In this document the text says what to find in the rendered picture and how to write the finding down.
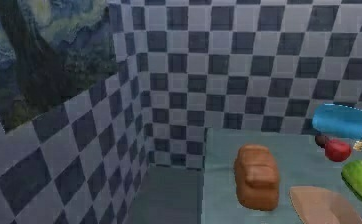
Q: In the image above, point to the tan wooden plate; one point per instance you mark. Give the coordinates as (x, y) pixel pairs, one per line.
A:
(322, 206)

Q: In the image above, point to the blue swirly framed wall painting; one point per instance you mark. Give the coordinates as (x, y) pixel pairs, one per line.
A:
(39, 50)

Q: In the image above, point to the green lettuce head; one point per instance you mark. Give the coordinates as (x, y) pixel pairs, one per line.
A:
(360, 180)

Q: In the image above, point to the pale teal kitchen counter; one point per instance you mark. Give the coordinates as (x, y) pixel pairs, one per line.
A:
(299, 163)

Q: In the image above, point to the dark brown round potato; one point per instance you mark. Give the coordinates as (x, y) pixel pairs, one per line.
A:
(321, 140)

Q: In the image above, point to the brown bread loaf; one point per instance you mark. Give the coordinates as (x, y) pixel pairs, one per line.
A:
(257, 176)

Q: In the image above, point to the small beige crumb object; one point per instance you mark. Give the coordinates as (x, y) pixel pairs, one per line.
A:
(358, 145)

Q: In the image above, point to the blue bowl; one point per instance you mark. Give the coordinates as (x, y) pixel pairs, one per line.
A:
(340, 120)

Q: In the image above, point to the red apple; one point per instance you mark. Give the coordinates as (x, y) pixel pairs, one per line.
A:
(337, 150)

